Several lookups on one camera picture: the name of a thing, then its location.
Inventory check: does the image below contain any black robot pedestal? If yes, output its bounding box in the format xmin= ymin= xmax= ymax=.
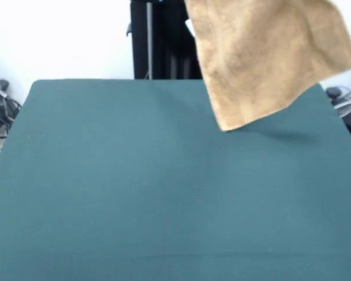
xmin=125 ymin=0 xmax=204 ymax=80

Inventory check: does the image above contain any tan terry towel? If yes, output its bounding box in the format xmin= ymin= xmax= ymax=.
xmin=183 ymin=0 xmax=351 ymax=132

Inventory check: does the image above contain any dark green table cloth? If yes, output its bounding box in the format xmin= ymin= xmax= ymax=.
xmin=0 ymin=78 xmax=351 ymax=281

